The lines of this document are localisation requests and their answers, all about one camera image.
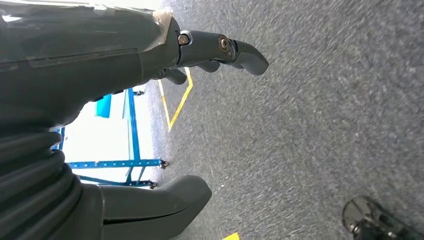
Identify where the blue metal shelf rack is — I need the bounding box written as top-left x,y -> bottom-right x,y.
51,87 -> 170,190

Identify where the shiny black robot foot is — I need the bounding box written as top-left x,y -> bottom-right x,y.
342,196 -> 424,240

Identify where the blue plastic crate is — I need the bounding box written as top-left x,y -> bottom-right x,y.
95,94 -> 113,119

